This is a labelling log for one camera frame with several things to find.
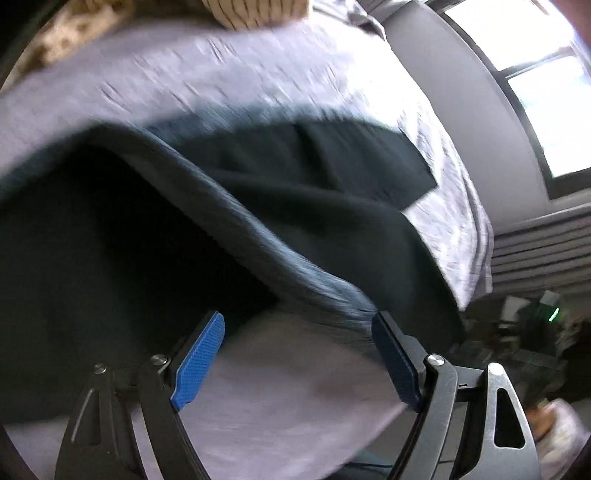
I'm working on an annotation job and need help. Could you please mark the lavender plush bed blanket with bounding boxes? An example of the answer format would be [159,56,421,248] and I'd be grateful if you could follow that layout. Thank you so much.
[1,1,493,479]

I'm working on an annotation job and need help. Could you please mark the bright window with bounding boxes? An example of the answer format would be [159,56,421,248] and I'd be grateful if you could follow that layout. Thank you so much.
[429,0,590,199]

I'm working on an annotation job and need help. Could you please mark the black pants with blue lining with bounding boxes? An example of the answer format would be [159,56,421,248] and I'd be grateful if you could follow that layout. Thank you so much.
[1,115,464,423]

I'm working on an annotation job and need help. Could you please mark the beige striped cloth pile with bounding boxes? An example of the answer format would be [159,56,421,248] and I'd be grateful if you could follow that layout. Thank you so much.
[1,0,311,87]

